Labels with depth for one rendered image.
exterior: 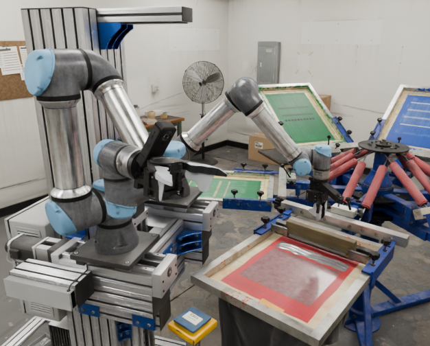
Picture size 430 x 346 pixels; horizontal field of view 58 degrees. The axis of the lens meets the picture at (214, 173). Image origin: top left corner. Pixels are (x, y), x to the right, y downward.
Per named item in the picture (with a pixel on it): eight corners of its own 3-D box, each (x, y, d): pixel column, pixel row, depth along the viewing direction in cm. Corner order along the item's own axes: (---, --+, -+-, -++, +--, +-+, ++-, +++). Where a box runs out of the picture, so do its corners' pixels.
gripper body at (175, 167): (186, 197, 84) (152, 184, 92) (190, 158, 82) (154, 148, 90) (159, 203, 78) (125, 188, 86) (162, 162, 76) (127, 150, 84)
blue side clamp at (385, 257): (371, 286, 163) (373, 272, 161) (359, 282, 166) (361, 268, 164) (392, 257, 185) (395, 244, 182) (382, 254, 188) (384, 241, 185)
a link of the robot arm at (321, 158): (312, 143, 178) (331, 143, 177) (310, 165, 182) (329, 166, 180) (313, 147, 171) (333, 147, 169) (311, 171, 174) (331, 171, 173)
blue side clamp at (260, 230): (260, 244, 197) (261, 232, 194) (252, 241, 200) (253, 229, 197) (290, 224, 218) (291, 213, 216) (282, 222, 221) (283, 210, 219)
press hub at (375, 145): (376, 347, 256) (409, 151, 212) (321, 320, 279) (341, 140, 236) (393, 316, 284) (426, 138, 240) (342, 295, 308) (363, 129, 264)
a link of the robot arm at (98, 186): (139, 217, 131) (136, 180, 126) (104, 231, 121) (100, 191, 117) (119, 207, 138) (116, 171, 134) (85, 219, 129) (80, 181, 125)
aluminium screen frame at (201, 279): (318, 349, 128) (319, 340, 127) (190, 282, 163) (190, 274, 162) (391, 254, 185) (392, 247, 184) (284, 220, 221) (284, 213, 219)
